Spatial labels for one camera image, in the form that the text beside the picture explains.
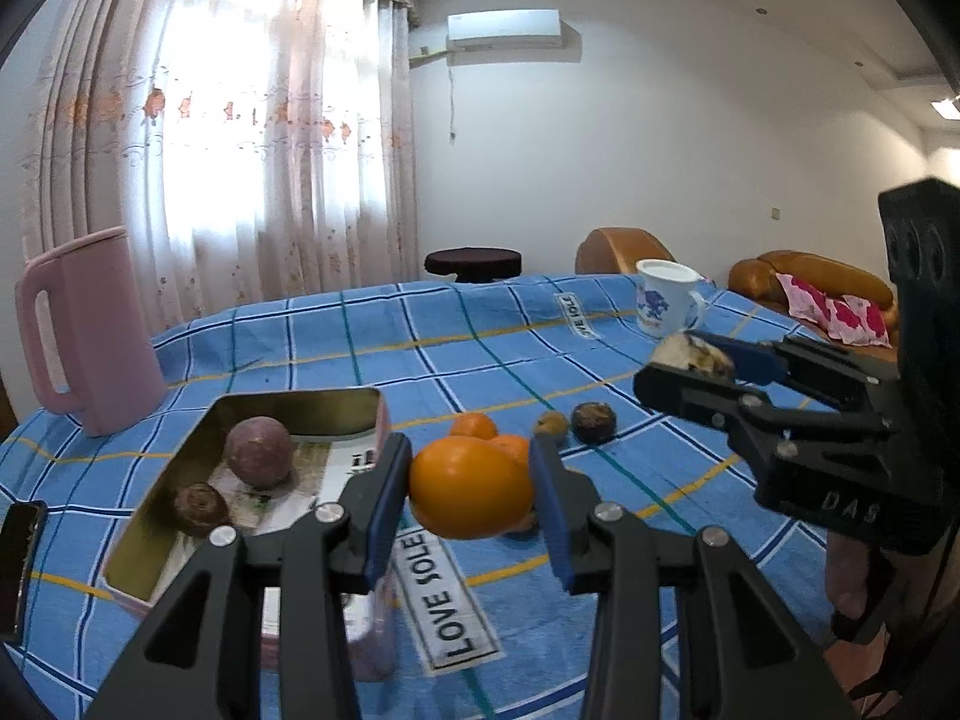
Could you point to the small orange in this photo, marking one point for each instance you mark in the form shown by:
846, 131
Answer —
474, 426
516, 448

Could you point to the white air conditioner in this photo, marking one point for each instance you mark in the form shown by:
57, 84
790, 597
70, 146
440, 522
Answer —
504, 27

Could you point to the person's right hand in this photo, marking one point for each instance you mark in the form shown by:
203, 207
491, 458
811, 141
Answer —
849, 574

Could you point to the white printed mug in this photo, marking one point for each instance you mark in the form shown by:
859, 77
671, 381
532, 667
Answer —
664, 296

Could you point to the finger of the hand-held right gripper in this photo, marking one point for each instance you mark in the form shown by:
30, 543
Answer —
757, 361
697, 388

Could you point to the sheer floral curtain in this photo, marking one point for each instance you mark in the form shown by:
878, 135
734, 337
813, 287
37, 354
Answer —
247, 135

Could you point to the dark round stool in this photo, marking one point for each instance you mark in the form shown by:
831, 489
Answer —
472, 264

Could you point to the wrinkled brown passion fruit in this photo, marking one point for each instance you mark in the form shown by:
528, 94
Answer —
200, 508

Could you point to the pink electric kettle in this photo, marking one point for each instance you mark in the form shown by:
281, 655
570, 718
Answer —
90, 330

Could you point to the brown leather sofa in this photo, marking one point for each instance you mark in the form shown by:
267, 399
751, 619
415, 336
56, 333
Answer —
817, 277

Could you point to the large orange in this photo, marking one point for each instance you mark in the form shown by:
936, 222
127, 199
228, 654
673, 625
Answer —
469, 489

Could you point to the small yellow-brown fruit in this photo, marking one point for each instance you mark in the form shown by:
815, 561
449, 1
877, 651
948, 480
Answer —
552, 424

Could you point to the metal tin box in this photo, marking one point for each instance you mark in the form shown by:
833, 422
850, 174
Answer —
315, 412

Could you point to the large purple passion fruit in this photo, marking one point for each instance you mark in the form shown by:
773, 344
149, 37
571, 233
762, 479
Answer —
259, 452

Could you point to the blue plaid tablecloth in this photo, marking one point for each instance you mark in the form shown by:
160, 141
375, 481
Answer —
465, 345

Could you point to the pink floral cushion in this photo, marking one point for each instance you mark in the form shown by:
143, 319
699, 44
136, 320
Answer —
832, 309

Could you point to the dark brown passion fruit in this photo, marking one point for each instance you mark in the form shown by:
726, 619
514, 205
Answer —
594, 420

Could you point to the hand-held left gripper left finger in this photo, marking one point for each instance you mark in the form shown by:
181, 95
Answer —
384, 504

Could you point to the black phone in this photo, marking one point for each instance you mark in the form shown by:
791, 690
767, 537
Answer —
19, 570

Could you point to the pale brown mottled fruit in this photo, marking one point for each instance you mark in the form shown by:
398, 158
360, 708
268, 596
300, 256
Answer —
690, 354

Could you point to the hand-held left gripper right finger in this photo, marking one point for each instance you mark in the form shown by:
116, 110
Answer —
550, 510

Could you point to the brown leather armchair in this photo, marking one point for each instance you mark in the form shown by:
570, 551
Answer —
619, 249

